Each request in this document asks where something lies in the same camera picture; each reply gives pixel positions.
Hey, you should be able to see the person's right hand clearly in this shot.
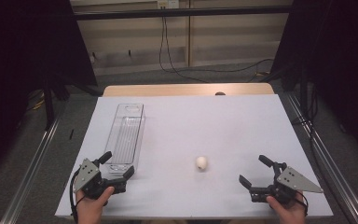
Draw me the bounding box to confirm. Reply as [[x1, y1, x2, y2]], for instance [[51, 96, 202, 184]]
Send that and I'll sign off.
[[266, 190, 308, 224]]

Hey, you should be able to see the black hanging cable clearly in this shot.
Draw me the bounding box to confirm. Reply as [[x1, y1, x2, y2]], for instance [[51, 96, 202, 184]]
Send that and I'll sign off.
[[158, 16, 210, 84]]

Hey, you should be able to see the left hand-held gripper cable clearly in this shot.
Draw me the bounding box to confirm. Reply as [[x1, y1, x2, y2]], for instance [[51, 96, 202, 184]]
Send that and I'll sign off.
[[69, 169, 82, 218]]

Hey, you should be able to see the right hand-held gripper cable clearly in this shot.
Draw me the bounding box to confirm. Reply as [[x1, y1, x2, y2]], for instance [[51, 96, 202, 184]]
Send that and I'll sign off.
[[294, 189, 310, 217]]

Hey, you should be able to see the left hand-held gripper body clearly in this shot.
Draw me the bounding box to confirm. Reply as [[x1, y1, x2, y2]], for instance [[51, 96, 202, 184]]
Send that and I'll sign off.
[[73, 158, 129, 201]]

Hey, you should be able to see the white table mat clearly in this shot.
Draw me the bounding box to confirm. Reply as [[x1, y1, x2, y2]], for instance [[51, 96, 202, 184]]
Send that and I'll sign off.
[[54, 93, 335, 219]]

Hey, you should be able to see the black curtain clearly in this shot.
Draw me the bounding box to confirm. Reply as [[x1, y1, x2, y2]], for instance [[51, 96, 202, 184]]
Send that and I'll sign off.
[[269, 0, 358, 164], [0, 0, 99, 181]]

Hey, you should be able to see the black floor cable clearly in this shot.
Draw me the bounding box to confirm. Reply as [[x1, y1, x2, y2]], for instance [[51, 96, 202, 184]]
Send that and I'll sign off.
[[180, 58, 275, 75]]

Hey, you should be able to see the white wall outlet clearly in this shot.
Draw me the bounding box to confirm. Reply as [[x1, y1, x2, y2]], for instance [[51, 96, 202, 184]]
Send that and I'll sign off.
[[157, 0, 181, 10]]

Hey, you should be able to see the hand-held gripper cable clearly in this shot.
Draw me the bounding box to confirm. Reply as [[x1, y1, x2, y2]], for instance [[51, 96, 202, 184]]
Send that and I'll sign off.
[[294, 189, 310, 217], [69, 169, 82, 218]]

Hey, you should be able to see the white egg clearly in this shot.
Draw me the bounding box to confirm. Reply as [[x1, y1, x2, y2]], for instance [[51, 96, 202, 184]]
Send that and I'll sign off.
[[195, 155, 209, 171]]

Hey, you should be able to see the person's left hand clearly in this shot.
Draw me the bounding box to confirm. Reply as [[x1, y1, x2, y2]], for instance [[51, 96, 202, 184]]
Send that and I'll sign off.
[[75, 186, 116, 224]]

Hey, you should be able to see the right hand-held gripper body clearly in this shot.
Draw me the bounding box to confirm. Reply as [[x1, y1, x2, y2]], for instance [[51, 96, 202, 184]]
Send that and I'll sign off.
[[249, 161, 324, 205]]

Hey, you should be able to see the yellow cable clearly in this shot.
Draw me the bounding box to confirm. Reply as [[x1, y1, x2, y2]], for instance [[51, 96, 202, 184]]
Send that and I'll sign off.
[[27, 91, 46, 112]]

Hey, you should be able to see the black metal stand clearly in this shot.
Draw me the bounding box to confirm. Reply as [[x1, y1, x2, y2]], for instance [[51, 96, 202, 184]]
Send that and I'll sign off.
[[41, 74, 71, 131]]

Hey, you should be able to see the black cable beside rail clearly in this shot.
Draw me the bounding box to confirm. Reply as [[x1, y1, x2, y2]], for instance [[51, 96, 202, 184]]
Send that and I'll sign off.
[[291, 116, 327, 181]]

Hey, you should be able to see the metal floor rail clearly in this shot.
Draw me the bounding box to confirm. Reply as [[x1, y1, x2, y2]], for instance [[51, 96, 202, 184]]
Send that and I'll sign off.
[[284, 92, 358, 224], [0, 110, 63, 224]]

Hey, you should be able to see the black horizontal bar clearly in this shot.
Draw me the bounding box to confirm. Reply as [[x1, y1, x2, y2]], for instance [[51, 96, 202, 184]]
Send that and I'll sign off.
[[72, 5, 294, 21]]

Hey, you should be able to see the clear plastic container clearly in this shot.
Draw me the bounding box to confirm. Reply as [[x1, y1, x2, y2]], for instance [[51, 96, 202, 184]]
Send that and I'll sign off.
[[103, 103, 146, 175]]

